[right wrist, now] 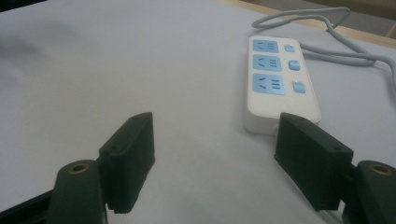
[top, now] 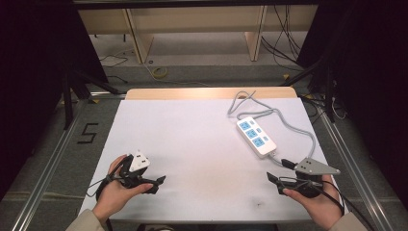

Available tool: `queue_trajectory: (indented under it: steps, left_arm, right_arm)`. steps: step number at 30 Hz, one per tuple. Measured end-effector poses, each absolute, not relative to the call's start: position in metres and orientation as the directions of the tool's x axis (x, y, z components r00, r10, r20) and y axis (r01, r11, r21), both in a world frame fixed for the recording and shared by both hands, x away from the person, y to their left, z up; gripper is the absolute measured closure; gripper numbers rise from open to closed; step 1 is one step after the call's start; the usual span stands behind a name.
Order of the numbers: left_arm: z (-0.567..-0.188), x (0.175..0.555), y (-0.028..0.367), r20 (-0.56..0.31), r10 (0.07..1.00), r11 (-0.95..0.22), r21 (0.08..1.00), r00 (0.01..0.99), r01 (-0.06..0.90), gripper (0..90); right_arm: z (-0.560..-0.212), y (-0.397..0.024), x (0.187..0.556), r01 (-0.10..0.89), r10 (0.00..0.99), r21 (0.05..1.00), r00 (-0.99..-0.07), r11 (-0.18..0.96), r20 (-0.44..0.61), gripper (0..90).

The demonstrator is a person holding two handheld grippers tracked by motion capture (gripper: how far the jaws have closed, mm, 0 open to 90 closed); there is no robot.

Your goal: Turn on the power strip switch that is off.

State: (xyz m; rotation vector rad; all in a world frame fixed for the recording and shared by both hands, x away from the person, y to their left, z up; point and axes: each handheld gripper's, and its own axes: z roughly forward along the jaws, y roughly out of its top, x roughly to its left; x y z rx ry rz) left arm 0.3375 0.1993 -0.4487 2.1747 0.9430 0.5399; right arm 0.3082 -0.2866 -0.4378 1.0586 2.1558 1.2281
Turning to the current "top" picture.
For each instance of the black metal stand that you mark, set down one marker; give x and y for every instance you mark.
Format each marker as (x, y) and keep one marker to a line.
(72, 96)
(320, 77)

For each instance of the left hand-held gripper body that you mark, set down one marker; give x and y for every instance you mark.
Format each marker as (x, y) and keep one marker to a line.
(138, 162)

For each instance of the yellow tape roll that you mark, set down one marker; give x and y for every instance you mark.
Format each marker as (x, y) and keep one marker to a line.
(159, 72)

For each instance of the white table mat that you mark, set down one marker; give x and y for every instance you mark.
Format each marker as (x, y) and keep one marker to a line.
(198, 144)

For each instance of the light wooden desk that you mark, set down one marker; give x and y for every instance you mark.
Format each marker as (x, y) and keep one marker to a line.
(198, 19)

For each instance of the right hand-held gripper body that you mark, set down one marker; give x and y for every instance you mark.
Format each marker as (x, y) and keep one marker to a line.
(309, 166)

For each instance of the person's left hand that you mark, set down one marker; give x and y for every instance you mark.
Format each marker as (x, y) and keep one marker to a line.
(114, 195)

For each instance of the white power strip blue sockets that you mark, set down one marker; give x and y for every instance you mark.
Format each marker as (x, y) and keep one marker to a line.
(256, 137)

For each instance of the black curtain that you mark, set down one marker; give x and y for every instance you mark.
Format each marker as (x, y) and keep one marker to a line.
(35, 80)
(369, 80)

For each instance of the aluminium rail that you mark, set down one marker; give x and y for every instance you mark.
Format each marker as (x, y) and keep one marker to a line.
(48, 166)
(356, 166)

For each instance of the person's right hand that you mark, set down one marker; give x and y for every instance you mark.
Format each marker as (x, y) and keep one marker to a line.
(320, 205)

